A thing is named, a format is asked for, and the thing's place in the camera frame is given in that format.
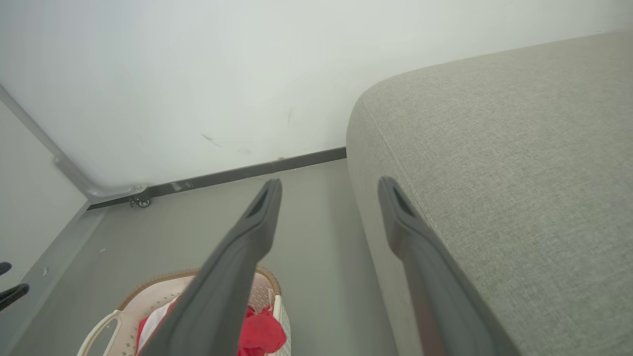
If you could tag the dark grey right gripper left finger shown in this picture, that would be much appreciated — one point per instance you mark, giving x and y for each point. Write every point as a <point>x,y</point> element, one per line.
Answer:
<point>217,287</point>

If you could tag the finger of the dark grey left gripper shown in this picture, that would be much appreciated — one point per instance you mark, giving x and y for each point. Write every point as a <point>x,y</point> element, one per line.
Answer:
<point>4,268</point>
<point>12,295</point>

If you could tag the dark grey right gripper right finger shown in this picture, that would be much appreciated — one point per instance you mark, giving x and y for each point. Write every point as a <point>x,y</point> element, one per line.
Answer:
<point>435,291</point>

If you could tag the plain red garment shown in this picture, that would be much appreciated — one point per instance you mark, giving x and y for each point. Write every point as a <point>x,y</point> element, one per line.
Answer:
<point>262,333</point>

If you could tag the red garment with white stripes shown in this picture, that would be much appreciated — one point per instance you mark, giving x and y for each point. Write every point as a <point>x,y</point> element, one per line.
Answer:
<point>148,327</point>

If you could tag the white perforated laundry basket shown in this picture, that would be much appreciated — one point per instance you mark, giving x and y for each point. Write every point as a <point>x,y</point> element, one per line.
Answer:
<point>148,301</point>

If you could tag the small black caster wheel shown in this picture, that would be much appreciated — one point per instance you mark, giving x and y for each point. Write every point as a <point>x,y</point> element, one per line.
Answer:
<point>143,202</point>

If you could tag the dark grey baseboard strip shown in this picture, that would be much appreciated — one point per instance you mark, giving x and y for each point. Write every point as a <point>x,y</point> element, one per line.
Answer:
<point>247,172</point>

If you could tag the grey fabric sofa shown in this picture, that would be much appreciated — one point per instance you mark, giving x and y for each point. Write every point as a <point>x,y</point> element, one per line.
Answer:
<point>519,173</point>

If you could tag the white partition panel grey frame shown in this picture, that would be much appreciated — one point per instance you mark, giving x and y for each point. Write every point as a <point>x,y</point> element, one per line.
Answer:
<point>29,198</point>

